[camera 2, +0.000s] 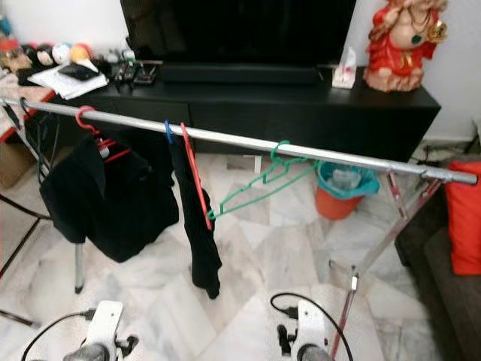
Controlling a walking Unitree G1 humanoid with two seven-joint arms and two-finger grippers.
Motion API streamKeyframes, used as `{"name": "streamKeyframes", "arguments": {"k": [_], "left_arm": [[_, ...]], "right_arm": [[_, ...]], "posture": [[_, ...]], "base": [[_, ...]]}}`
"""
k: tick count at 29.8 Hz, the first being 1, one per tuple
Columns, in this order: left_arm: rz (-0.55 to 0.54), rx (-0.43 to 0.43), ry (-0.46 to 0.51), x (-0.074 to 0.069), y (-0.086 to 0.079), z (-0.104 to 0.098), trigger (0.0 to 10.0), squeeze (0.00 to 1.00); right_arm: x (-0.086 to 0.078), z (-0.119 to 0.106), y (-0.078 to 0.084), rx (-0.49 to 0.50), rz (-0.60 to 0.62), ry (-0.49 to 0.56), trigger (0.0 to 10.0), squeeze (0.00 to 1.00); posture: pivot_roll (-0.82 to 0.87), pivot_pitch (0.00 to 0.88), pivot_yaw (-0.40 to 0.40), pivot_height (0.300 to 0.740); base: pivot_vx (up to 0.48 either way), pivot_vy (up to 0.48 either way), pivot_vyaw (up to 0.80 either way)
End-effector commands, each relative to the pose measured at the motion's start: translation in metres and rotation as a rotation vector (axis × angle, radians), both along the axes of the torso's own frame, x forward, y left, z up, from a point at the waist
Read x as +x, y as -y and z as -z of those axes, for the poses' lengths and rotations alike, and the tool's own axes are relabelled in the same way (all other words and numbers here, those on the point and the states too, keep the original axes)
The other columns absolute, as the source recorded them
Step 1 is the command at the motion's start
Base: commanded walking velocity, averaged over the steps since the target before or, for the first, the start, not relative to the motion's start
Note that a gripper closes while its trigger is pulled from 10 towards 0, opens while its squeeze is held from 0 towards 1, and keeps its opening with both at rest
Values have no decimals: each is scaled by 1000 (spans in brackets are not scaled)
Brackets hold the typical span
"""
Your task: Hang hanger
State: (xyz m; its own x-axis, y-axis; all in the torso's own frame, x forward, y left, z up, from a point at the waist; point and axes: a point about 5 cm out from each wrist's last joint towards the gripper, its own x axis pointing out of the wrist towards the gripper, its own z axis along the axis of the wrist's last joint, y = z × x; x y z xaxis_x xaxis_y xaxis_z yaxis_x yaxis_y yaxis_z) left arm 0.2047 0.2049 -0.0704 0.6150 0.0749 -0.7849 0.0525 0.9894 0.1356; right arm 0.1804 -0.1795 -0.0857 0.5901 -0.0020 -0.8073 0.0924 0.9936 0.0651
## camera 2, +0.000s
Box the black soundbar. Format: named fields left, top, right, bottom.
left=160, top=64, right=321, bottom=83

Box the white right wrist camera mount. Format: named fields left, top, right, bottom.
left=295, top=299, right=329, bottom=354

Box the orange round plush toy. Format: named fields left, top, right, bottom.
left=70, top=43, right=92, bottom=65

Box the red plastic clothes hanger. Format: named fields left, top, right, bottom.
left=179, top=123, right=214, bottom=231
left=74, top=105, right=132, bottom=163

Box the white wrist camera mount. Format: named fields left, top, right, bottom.
left=295, top=299, right=329, bottom=354
left=84, top=301, right=126, bottom=354

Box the white round plush toy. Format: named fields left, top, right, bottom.
left=51, top=43, right=72, bottom=65

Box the black wallet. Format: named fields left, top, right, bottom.
left=57, top=64, right=100, bottom=82

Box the white tissue box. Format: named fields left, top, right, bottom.
left=332, top=47, right=358, bottom=89

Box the black flat television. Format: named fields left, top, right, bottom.
left=120, top=0, right=357, bottom=65

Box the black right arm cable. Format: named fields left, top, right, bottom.
left=271, top=292, right=354, bottom=361

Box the green plastic clothes hanger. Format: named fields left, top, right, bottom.
left=207, top=140, right=316, bottom=221

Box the orange bin teal bag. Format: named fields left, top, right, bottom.
left=314, top=160, right=381, bottom=220

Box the black remote control caddy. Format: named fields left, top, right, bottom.
left=132, top=62, right=159, bottom=86

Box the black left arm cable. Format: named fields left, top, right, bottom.
left=21, top=307, right=98, bottom=361

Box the marble table red edge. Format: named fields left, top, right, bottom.
left=0, top=90, right=55, bottom=144

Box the white paper stack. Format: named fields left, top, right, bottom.
left=27, top=64, right=110, bottom=100

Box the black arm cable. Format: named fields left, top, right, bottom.
left=271, top=292, right=354, bottom=361
left=21, top=307, right=98, bottom=361

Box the black garment white logo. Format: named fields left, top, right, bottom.
left=169, top=139, right=224, bottom=300

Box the black shirt green print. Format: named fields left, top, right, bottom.
left=39, top=129, right=181, bottom=262

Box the red laughing Buddha statue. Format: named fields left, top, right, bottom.
left=365, top=0, right=449, bottom=93

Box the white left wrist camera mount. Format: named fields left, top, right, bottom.
left=84, top=301, right=126, bottom=354

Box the silver metal clothes rack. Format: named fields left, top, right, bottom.
left=0, top=94, right=479, bottom=360

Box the black low TV cabinet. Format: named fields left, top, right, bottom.
left=19, top=68, right=443, bottom=155

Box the brown cardboard box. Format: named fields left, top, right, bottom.
left=0, top=139, right=38, bottom=190

